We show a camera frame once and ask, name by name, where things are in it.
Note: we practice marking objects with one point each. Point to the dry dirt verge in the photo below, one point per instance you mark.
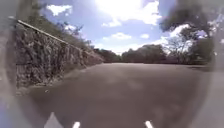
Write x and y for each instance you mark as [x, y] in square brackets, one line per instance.
[53, 81]

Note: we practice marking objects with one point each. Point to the rough stone wall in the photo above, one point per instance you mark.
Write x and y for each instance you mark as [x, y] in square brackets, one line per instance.
[46, 58]

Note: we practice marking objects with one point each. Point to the large spreading tree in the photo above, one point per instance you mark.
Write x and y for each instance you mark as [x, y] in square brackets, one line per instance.
[196, 30]

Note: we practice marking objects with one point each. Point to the grey asphalt road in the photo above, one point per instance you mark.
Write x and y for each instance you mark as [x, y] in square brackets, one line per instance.
[133, 93]

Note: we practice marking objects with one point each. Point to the row of trees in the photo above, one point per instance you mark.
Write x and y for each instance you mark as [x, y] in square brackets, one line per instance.
[140, 55]

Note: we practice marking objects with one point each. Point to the robot's own part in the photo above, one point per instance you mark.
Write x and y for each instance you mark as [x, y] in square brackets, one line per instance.
[148, 124]
[76, 125]

